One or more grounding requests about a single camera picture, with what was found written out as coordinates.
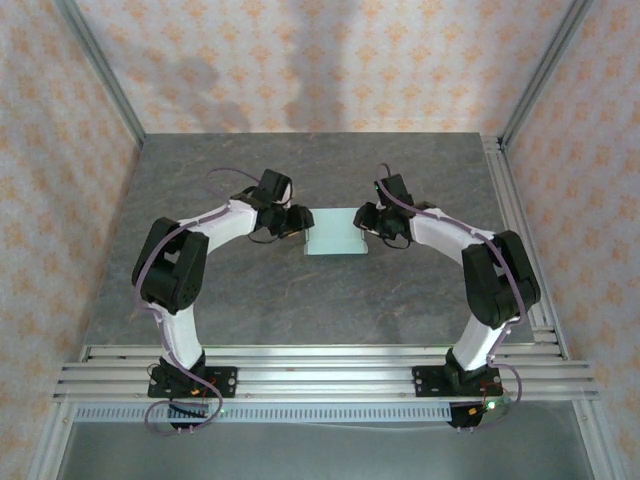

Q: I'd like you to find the light blue paper box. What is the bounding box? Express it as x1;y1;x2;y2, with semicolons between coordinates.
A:
303;208;371;257

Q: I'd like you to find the aluminium side rail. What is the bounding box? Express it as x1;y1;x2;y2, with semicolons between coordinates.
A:
480;133;571;361

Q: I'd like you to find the aluminium mounting rail beam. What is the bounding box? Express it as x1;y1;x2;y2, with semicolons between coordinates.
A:
52;344;600;401

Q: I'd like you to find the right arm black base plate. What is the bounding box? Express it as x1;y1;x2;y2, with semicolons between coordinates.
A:
411;364;501;399

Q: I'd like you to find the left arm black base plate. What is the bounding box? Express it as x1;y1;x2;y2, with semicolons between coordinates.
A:
147;366;238;401

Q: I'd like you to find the grey slotted cable duct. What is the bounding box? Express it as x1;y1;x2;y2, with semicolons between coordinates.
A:
72;404;454;424

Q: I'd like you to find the aluminium corner post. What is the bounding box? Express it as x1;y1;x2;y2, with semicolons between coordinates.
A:
52;0;147;146
498;0;596;146

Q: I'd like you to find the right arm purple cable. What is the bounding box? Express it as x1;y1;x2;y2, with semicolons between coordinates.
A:
377;162;529;432

